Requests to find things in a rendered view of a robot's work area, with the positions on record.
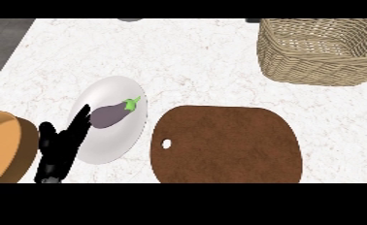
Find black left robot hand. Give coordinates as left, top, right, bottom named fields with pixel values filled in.
left=33, top=103, right=93, bottom=184

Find brown wooden cutting board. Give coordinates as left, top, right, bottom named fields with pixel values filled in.
left=150, top=105, right=304, bottom=184

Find tan wicker basket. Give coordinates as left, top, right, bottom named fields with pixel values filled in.
left=255, top=17, right=367, bottom=87

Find orange wooden bowl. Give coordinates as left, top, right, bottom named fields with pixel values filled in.
left=0, top=111, right=40, bottom=184

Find purple eggplant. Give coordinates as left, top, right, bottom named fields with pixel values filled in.
left=88, top=95, right=142, bottom=130

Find white oval plate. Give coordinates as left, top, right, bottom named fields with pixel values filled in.
left=67, top=75, right=150, bottom=166

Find dark grey appliance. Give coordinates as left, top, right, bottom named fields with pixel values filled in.
left=0, top=17, right=37, bottom=72

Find grey rounded object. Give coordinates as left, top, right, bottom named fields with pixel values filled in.
left=117, top=17, right=145, bottom=23

